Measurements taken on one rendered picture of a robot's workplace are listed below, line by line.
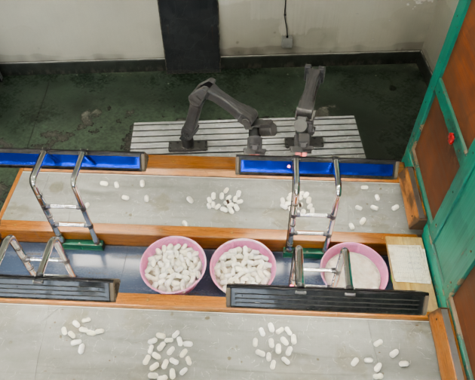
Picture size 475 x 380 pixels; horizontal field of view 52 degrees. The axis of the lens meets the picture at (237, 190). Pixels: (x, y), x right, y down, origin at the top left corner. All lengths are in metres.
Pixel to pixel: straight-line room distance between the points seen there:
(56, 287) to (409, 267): 1.31
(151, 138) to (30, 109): 1.67
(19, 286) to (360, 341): 1.18
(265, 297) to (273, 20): 2.77
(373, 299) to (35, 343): 1.21
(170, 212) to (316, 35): 2.33
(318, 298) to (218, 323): 0.48
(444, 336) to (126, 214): 1.35
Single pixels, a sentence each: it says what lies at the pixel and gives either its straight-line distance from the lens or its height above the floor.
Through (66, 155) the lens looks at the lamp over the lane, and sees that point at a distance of 2.02.
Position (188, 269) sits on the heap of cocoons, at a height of 0.73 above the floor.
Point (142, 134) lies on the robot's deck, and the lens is 2.66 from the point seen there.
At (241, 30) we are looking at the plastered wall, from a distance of 4.00.
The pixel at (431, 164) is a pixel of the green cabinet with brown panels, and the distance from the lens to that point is 2.15.
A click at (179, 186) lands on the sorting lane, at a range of 2.28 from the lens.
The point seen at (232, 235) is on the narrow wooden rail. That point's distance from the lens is 2.06.
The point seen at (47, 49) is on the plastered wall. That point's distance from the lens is 4.29.
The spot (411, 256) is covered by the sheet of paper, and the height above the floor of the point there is 0.78.
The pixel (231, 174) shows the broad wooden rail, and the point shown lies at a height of 0.75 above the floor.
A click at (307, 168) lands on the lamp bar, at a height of 1.08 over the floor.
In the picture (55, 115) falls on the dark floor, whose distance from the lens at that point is 3.99.
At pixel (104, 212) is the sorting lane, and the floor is 0.74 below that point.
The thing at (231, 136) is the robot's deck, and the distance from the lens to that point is 2.59.
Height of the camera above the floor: 2.46
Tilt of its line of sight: 50 degrees down
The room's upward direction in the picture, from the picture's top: 1 degrees counter-clockwise
